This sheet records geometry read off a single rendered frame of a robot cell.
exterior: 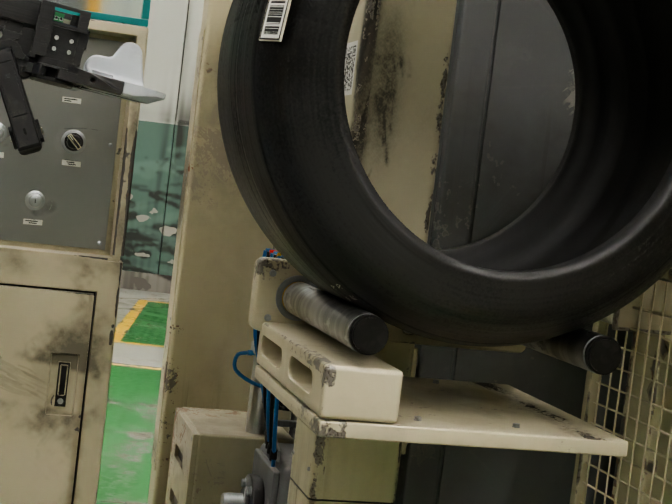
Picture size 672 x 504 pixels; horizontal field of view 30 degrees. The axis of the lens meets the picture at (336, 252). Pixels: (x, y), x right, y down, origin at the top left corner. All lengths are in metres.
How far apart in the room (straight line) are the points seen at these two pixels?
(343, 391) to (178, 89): 9.28
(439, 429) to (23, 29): 0.62
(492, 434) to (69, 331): 0.84
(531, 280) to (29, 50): 0.60
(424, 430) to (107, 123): 0.89
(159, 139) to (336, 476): 8.85
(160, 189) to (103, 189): 8.46
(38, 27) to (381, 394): 0.53
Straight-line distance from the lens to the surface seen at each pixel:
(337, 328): 1.39
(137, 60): 1.39
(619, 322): 1.80
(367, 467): 1.78
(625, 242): 1.44
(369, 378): 1.36
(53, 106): 2.06
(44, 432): 2.05
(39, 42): 1.37
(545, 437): 1.44
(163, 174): 10.52
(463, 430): 1.41
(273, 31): 1.32
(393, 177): 1.73
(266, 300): 1.67
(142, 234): 10.54
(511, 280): 1.38
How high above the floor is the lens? 1.06
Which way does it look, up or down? 3 degrees down
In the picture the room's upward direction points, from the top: 7 degrees clockwise
